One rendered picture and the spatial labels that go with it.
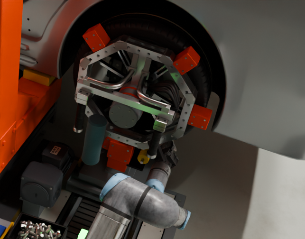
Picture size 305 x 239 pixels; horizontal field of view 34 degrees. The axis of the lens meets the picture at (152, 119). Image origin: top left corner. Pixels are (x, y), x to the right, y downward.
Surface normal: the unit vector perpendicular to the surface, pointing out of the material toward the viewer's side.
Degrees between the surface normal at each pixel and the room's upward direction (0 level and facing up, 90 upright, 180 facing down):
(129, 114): 90
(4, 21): 90
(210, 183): 0
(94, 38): 90
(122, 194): 41
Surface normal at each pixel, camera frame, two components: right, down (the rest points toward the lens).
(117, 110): -0.26, 0.56
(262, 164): 0.22, -0.76
